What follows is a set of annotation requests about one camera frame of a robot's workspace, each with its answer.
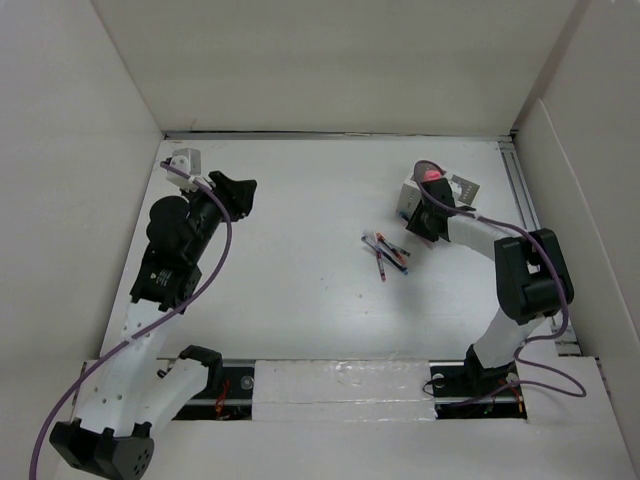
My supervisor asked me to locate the pink eraser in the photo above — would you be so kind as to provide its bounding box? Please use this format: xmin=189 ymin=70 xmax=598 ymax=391
xmin=422 ymin=170 xmax=443 ymax=182

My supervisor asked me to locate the red capped pen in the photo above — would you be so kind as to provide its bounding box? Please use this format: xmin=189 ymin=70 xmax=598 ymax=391
xmin=374 ymin=245 xmax=386 ymax=282

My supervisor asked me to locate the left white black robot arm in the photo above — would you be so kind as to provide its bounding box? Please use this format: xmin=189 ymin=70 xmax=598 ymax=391
xmin=49 ymin=169 xmax=257 ymax=479

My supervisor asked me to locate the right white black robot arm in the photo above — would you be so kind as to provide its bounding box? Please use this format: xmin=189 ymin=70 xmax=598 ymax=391
xmin=407 ymin=172 xmax=574 ymax=404

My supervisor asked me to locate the white two-slot pen holder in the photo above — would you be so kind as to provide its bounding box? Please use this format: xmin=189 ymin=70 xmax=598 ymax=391
xmin=396 ymin=165 xmax=480 ymax=219

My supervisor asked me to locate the orange tipped clear pen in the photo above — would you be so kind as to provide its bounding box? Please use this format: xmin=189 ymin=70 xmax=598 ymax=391
xmin=376 ymin=232 xmax=411 ymax=257

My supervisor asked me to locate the blue clear pen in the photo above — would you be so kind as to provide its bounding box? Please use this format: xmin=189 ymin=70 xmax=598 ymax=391
xmin=373 ymin=245 xmax=408 ymax=275

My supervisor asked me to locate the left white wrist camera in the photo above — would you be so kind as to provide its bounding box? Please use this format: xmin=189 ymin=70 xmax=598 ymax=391
xmin=160 ymin=148 xmax=201 ymax=192

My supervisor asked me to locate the aluminium rail right side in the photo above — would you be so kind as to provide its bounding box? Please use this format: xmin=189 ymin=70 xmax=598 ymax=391
xmin=499 ymin=139 xmax=581 ymax=356

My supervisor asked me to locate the aluminium rail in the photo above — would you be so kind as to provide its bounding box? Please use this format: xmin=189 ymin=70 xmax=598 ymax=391
xmin=79 ymin=357 xmax=526 ymax=416
xmin=499 ymin=139 xmax=581 ymax=356

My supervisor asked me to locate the aluminium rail front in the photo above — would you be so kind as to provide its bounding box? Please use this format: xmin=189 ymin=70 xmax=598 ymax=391
xmin=79 ymin=357 xmax=526 ymax=416

